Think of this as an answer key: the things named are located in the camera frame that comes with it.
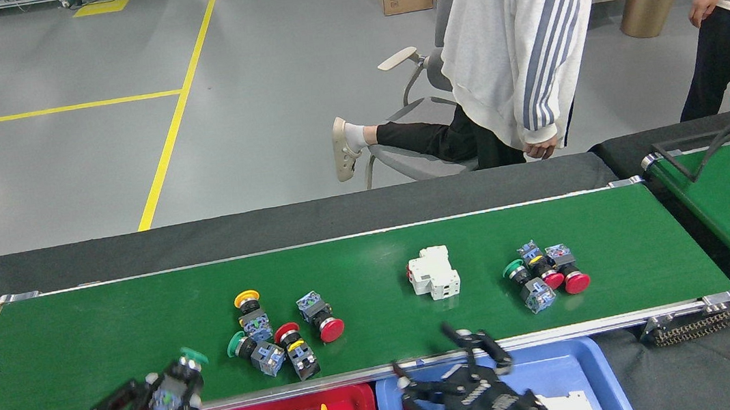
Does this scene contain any green push button switch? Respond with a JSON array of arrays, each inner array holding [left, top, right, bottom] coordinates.
[[225, 326, 289, 383], [145, 345, 215, 410], [501, 255, 559, 318]]

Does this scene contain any red push button switch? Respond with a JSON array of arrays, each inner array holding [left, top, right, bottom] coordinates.
[[295, 288, 348, 347], [544, 241, 593, 298]]

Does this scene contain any long green conveyor belt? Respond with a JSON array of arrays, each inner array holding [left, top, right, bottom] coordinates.
[[0, 172, 730, 410]]

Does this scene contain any blue plastic tray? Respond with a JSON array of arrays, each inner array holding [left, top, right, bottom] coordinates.
[[373, 332, 638, 410]]

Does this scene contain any person's right hand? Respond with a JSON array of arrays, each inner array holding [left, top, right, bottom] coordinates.
[[688, 0, 727, 29], [522, 136, 561, 162]]

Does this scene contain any grey office chair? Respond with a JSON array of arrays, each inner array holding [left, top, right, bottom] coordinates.
[[345, 0, 483, 190]]

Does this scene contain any black guide bar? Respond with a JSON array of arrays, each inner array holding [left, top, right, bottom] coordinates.
[[650, 138, 703, 187]]

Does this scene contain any black conveyor drive chain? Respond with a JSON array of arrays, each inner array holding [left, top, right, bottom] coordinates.
[[638, 302, 730, 349]]

